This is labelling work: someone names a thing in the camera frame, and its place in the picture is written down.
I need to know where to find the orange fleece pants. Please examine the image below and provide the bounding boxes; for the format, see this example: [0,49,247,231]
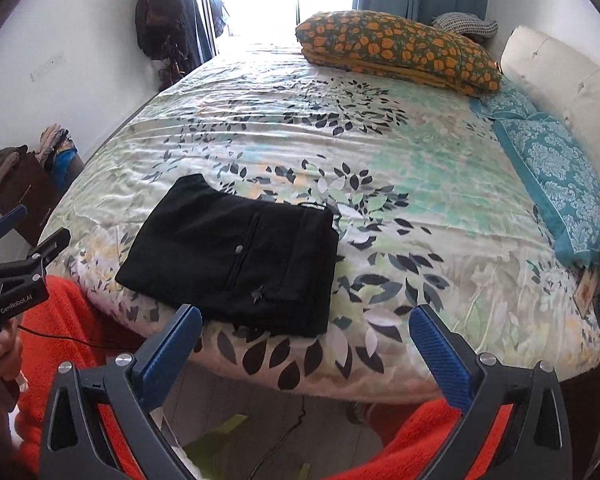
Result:
[16,276,516,479]

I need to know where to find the cream padded headboard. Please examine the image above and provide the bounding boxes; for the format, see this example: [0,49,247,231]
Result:
[501,26,600,177]

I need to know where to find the white wall socket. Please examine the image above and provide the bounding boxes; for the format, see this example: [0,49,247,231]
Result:
[30,52,66,82]

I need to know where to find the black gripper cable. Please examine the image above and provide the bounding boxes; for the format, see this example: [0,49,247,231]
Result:
[17,324,309,480]

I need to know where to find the brown bag with clothes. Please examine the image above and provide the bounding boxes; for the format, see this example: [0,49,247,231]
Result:
[0,124,84,246]

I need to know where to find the black pants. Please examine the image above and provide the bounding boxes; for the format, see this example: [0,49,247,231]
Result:
[116,174,339,338]

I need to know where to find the checkered grey cushion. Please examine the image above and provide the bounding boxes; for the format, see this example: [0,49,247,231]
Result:
[432,12,498,44]

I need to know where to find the floral bed sheet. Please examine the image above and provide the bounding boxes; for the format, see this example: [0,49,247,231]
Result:
[40,46,600,404]

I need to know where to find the dark blue left curtain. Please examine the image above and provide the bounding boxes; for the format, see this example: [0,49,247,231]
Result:
[192,0,218,64]

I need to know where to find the orange floral folded quilt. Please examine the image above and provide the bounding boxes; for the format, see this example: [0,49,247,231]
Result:
[296,10,502,96]

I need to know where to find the person's left hand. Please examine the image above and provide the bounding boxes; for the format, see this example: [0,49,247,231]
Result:
[0,318,23,382]

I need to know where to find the teal damask pillow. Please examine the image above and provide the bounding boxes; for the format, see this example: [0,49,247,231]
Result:
[493,113,600,268]
[469,76,538,120]

